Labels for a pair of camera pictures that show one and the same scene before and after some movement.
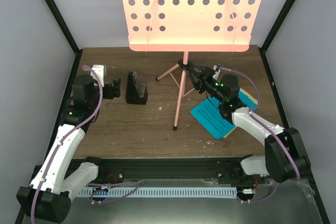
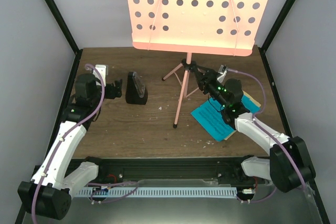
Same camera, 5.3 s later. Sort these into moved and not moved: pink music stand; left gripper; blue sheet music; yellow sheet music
Moved: yellow sheet music
Not moved: left gripper; blue sheet music; pink music stand
